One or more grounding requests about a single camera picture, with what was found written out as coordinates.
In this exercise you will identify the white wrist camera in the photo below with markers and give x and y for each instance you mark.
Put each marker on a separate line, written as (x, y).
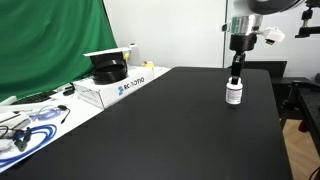
(273, 35)

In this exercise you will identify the black round container stack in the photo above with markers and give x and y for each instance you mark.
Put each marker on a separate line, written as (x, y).
(109, 66)

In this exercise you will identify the black keyboard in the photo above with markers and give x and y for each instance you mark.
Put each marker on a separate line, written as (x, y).
(36, 98)

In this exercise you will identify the white Robotiq cardboard box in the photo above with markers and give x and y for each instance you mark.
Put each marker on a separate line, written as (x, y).
(103, 96)

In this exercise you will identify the black side table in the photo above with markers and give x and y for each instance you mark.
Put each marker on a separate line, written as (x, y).
(299, 98)

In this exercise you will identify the white pill bottle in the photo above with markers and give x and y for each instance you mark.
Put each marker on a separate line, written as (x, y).
(233, 93)

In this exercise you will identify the green backdrop cloth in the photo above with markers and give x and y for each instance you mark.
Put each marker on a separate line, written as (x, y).
(43, 43)

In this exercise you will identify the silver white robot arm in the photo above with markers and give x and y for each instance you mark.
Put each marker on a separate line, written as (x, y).
(244, 27)

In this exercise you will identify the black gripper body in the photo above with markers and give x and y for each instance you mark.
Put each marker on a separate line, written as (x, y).
(240, 44)

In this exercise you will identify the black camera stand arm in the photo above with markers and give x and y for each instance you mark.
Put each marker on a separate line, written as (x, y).
(306, 30)

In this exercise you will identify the yellow small object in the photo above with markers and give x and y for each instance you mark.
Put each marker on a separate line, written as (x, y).
(148, 64)

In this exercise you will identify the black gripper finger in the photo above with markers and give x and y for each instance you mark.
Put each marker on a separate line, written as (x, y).
(232, 79)
(239, 80)

